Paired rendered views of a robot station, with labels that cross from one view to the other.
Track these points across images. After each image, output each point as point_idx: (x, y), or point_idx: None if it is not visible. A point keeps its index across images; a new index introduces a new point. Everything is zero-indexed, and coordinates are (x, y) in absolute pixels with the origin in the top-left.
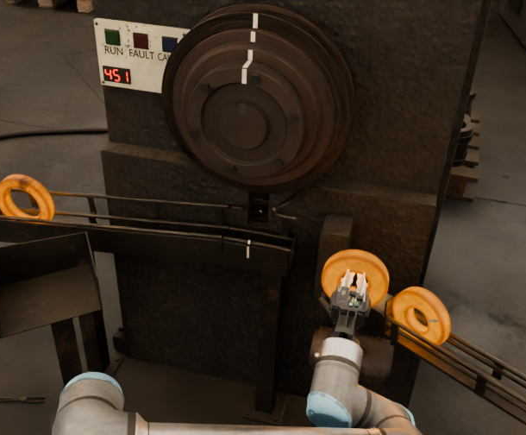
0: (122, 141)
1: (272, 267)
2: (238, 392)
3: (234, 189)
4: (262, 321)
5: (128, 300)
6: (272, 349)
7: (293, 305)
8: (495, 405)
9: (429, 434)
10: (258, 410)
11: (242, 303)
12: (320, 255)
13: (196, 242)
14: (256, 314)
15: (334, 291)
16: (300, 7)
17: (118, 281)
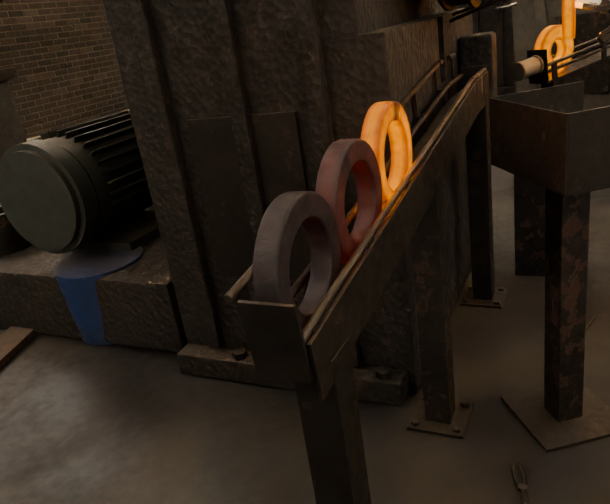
0: (366, 30)
1: (487, 93)
2: (466, 312)
3: (434, 40)
4: (488, 170)
5: (412, 285)
6: (491, 201)
7: (457, 167)
8: None
9: (495, 234)
10: (492, 297)
11: (446, 194)
12: (493, 61)
13: (471, 94)
14: (450, 201)
15: (592, 6)
16: None
17: (406, 260)
